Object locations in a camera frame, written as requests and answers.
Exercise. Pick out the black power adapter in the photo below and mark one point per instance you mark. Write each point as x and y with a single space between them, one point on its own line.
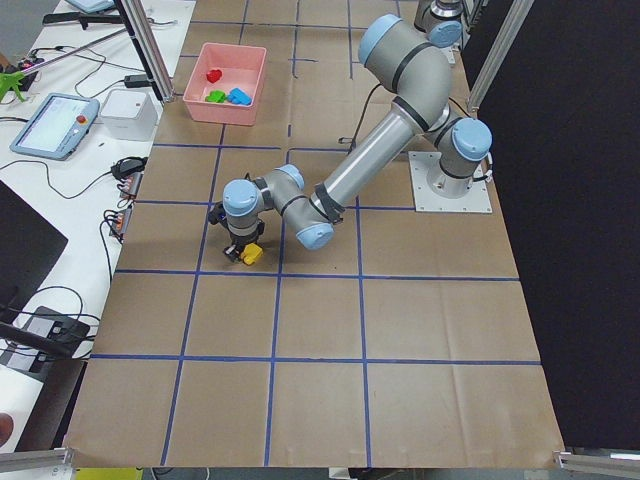
136 81

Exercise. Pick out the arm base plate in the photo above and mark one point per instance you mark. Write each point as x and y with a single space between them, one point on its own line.
436 192

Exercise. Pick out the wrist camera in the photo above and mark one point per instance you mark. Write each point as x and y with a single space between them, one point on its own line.
217 215

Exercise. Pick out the tripod leg rod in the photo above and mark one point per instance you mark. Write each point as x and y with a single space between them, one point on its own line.
11 81

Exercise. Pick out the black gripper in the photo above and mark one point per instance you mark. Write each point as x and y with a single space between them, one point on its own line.
241 242

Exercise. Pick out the red toy block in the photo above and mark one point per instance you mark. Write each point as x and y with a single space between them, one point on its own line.
214 75

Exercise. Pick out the teach pendant tablet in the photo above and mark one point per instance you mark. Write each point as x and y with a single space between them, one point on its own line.
57 127

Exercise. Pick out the brown paper table mat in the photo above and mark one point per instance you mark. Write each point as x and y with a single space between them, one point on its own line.
405 342

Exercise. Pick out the pink plastic box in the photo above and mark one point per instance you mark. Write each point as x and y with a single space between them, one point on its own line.
242 66

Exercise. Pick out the green toy block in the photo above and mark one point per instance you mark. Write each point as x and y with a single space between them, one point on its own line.
216 96

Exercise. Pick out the yellow toy block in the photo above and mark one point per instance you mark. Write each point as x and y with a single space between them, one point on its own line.
251 254

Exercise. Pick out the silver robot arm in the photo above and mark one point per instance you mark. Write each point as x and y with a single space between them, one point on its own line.
409 62
440 21

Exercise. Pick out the white square box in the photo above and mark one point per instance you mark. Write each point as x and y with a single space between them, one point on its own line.
129 115

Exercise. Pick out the aluminium frame post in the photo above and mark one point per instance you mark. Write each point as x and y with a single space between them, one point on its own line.
139 30

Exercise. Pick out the blue toy block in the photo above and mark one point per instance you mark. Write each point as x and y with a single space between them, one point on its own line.
238 97

